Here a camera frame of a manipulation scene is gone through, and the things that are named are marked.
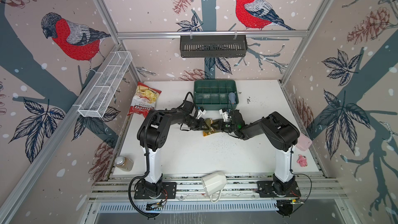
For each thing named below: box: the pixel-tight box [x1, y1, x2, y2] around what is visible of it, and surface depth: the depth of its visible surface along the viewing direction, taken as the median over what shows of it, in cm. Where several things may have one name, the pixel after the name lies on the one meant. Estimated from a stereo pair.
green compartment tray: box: [193, 79, 239, 111], surface depth 113 cm
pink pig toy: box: [296, 154, 308, 167], surface depth 83 cm
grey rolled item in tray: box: [228, 92, 237, 105], surface depth 106 cm
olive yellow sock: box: [202, 117, 221, 137], surface depth 94 cm
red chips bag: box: [127, 81, 162, 119], surface depth 105 cm
